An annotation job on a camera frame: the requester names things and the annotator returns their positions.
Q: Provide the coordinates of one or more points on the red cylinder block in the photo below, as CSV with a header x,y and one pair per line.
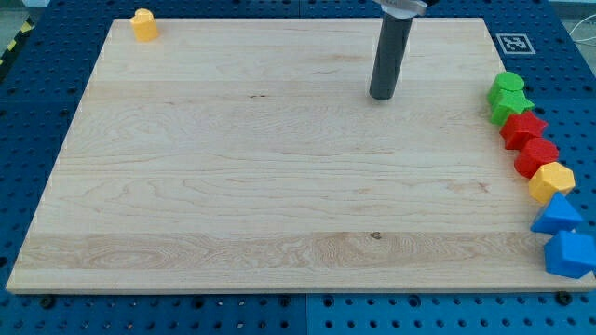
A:
x,y
535,153

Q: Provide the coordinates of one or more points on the green cylinder block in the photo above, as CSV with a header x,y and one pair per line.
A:
x,y
507,81

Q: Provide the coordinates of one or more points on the blue triangle block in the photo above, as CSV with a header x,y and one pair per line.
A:
x,y
557,215

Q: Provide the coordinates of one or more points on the white fiducial marker tag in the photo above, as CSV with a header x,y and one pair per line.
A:
x,y
515,44

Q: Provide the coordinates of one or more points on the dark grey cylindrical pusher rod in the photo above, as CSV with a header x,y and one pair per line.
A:
x,y
393,38

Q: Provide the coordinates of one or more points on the yellow hexagon block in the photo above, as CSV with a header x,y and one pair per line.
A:
x,y
549,179

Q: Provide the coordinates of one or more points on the blue cube block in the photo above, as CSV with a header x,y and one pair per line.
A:
x,y
570,254

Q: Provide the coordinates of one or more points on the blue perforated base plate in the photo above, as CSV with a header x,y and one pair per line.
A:
x,y
38,99

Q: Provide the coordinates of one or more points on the silver metal rod mount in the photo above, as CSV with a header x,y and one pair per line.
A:
x,y
403,8

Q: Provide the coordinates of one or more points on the green star block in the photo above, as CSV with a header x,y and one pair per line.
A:
x,y
505,103

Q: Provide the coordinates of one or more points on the yellow heart block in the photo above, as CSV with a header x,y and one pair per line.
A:
x,y
143,25

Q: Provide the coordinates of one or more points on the red star block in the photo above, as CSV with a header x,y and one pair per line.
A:
x,y
520,128

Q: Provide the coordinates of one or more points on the light wooden board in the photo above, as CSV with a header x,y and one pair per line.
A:
x,y
246,156

